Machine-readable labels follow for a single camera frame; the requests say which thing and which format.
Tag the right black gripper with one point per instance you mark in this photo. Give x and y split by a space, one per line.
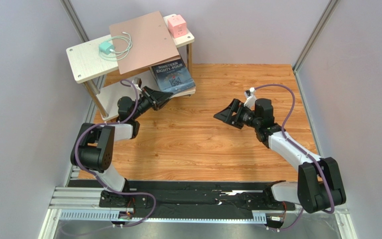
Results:
237 113

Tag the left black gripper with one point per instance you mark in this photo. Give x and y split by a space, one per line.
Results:
155 98

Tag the blue-grey 1984 book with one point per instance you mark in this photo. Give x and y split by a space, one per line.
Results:
173 76

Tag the orange 78-storey treehouse book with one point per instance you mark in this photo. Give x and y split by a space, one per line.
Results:
187 92

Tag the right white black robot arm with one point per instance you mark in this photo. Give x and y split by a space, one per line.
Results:
319 186

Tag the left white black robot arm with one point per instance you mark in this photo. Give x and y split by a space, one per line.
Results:
93 149

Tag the brown file folder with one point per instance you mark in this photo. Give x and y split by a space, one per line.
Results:
152 43

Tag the white two-tier shelf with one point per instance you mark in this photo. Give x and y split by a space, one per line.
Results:
87 64

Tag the mint green charger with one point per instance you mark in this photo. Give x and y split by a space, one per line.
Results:
106 48

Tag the pink cube power socket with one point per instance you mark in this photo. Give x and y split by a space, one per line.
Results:
177 26

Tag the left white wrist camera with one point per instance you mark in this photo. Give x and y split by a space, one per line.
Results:
137 82

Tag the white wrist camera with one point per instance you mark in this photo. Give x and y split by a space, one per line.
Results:
250 97
137 82

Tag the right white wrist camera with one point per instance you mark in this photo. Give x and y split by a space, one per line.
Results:
250 97

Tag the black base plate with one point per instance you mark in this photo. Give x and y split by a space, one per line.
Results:
196 200

